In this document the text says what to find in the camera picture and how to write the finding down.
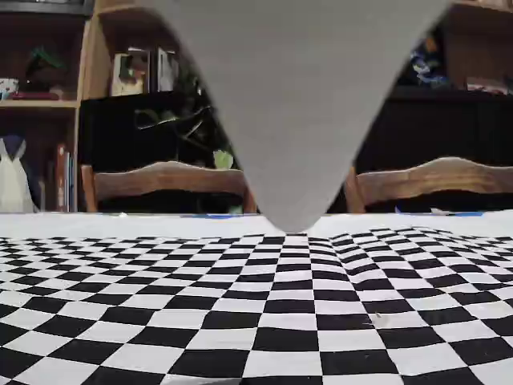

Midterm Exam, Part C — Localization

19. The brown wooden chair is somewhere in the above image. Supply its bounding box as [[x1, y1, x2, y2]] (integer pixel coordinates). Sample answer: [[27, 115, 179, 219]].
[[345, 156, 513, 213], [81, 160, 257, 213]]

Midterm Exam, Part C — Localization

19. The orange spined book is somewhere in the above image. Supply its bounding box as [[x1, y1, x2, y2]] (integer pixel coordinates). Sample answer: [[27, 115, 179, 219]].
[[55, 143, 71, 213]]

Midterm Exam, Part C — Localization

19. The tall light wooden bookshelf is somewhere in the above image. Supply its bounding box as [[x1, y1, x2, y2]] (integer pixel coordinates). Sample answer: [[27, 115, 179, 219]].
[[0, 11, 87, 213]]

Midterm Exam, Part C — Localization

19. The wide light wooden shelf unit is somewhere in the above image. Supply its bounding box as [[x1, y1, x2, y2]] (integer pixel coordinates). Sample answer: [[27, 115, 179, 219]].
[[79, 0, 513, 99]]

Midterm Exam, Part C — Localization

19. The green bonsai model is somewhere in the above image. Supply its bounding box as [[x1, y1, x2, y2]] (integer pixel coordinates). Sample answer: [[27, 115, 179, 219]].
[[23, 46, 67, 93]]

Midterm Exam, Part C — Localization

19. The white blue patterned mug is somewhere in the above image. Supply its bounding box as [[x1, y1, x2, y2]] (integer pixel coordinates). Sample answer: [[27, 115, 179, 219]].
[[0, 78, 19, 101]]

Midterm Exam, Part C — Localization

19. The black cabinet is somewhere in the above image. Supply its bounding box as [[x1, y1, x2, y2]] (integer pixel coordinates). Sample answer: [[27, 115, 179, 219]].
[[78, 94, 513, 213]]

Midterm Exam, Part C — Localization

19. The blue white penguin plush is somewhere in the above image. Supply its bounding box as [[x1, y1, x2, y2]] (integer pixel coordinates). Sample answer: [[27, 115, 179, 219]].
[[0, 136, 37, 213]]

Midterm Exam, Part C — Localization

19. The dark photo frame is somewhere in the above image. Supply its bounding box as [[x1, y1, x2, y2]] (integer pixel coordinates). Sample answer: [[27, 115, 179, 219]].
[[156, 47, 180, 92]]

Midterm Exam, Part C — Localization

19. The wooden photo frame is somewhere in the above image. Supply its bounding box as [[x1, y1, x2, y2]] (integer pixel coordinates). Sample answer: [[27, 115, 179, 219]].
[[111, 50, 151, 97]]

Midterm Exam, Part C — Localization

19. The black electronic device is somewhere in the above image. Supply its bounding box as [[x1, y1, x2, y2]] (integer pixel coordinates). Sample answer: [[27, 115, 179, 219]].
[[0, 0, 95, 17]]

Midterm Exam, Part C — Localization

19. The red flat book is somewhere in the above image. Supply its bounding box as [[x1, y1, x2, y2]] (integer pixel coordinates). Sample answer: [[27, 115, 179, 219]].
[[10, 91, 61, 101]]

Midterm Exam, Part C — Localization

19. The green leafy pothos plant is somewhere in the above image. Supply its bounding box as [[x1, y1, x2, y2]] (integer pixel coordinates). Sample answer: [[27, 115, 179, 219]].
[[134, 59, 246, 214]]

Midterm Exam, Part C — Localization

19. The blue starry night painting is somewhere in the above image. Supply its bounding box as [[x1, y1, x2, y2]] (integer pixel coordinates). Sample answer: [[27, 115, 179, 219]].
[[408, 34, 452, 87]]

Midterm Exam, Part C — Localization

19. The black white checkered mat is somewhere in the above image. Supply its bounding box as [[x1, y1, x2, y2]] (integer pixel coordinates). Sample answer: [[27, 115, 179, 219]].
[[0, 211, 513, 385]]

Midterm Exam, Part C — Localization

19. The pink patterned box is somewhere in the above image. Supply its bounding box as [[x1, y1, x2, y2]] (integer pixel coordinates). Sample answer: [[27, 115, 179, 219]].
[[467, 82, 512, 96]]

